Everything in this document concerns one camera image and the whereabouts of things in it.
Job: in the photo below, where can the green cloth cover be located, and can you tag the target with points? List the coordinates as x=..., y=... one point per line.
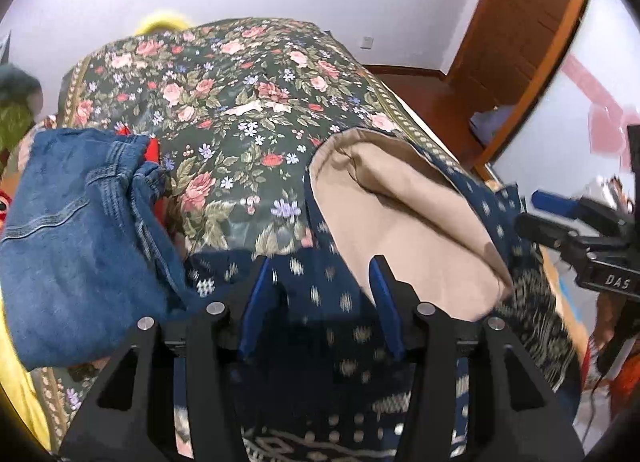
x=15, y=132

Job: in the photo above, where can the navy patterned hoodie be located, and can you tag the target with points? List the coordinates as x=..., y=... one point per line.
x=415, y=202

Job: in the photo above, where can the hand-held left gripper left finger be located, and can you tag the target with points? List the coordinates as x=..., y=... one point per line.
x=255, y=307

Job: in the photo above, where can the yellow blanket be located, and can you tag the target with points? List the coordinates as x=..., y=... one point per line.
x=20, y=392

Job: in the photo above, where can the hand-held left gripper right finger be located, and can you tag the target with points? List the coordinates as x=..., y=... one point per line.
x=386, y=307

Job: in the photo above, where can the red garment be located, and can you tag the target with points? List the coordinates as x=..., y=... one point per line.
x=150, y=152

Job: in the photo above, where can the floral bed blanket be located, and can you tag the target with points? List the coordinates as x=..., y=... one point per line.
x=225, y=92

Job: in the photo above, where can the wooden wardrobe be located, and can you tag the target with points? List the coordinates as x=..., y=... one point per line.
x=515, y=32

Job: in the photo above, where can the white sliding wardrobe door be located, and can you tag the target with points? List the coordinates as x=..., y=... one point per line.
x=560, y=142

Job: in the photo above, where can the cartoon printed blanket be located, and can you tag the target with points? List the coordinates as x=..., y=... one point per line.
x=565, y=292

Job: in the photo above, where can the white wall socket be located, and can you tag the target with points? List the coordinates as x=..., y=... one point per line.
x=367, y=42

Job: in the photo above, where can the yellow round object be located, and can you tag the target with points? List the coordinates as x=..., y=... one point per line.
x=160, y=22

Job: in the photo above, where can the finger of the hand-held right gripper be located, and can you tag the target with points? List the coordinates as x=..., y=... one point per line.
x=550, y=199
x=540, y=229

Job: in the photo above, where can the blue jeans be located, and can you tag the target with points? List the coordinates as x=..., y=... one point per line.
x=75, y=252

